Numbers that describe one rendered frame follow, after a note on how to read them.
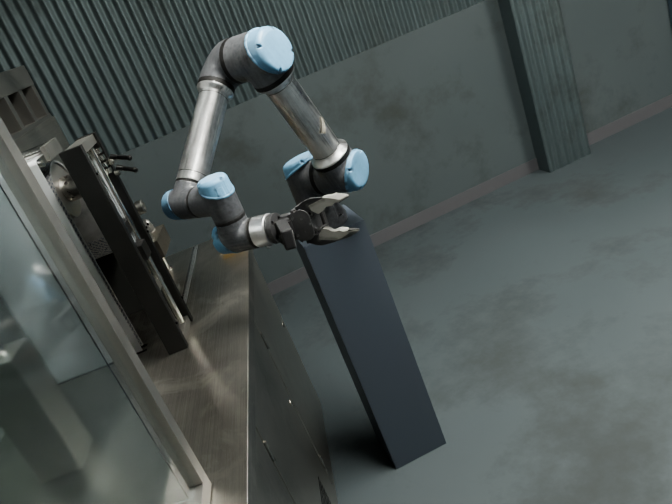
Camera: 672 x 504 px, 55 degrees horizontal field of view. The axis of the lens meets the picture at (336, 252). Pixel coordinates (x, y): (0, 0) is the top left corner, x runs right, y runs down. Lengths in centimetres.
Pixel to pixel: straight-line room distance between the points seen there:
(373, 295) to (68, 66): 215
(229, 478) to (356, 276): 97
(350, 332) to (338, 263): 24
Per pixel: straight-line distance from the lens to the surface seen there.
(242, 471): 118
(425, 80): 394
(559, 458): 227
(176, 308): 173
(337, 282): 199
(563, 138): 430
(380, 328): 210
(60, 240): 97
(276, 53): 165
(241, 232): 152
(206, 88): 172
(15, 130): 259
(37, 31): 362
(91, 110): 362
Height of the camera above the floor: 160
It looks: 23 degrees down
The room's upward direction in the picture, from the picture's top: 22 degrees counter-clockwise
